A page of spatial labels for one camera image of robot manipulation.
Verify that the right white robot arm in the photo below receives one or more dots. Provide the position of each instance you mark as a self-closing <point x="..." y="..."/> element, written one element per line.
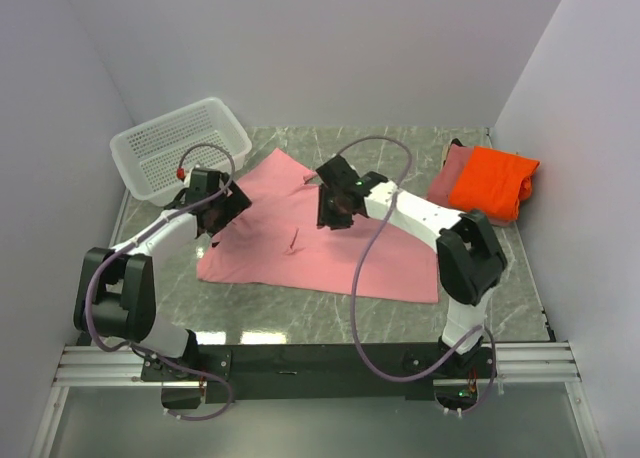
<point x="470" y="259"/>

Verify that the folded orange t shirt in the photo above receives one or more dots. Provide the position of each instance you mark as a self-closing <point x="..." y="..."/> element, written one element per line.
<point x="494" y="182"/>

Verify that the white plastic basket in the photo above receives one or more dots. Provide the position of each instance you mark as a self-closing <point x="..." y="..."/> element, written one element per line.
<point x="206" y="132"/>

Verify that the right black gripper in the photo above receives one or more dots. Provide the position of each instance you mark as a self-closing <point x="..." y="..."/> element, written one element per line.
<point x="325" y="217"/>

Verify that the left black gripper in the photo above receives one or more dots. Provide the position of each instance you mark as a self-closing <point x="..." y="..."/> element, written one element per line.
<point x="237" y="202"/>

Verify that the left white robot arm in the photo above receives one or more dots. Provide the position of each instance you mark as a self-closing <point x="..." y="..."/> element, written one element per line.
<point x="117" y="288"/>

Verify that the folded dusty pink t shirt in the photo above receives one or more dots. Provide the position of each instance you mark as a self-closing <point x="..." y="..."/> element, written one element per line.
<point x="441" y="186"/>

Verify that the black base beam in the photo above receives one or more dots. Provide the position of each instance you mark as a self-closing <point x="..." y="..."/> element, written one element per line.
<point x="306" y="371"/>

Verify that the aluminium frame rail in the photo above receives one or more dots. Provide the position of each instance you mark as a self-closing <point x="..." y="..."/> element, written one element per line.
<point x="98" y="407"/>

